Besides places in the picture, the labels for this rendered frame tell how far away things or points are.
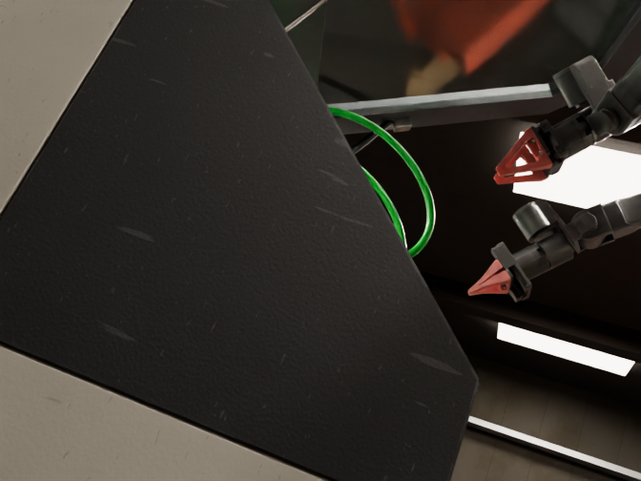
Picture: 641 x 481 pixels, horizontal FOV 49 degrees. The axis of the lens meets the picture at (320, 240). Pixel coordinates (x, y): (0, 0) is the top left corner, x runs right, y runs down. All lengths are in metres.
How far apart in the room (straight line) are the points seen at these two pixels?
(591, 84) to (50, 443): 0.89
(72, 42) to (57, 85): 0.07
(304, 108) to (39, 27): 0.36
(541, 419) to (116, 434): 7.57
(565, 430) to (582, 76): 7.21
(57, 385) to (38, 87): 0.38
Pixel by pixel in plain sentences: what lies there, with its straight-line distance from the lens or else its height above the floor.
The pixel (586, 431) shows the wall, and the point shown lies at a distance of 8.26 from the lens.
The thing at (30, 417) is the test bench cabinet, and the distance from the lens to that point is 0.82.
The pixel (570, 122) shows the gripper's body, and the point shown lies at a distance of 1.18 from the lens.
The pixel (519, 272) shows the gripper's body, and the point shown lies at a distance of 1.34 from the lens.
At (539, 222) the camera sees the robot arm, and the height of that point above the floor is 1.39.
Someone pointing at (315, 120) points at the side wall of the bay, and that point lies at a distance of 0.90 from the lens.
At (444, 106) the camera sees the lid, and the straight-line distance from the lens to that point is 1.71.
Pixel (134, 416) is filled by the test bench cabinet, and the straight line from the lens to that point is 0.79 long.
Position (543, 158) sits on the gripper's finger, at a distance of 1.13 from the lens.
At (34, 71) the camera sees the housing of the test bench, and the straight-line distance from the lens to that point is 0.98.
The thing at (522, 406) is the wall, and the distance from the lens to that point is 8.24.
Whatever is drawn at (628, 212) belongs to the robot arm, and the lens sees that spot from 1.38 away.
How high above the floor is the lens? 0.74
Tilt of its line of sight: 21 degrees up
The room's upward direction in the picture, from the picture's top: 23 degrees clockwise
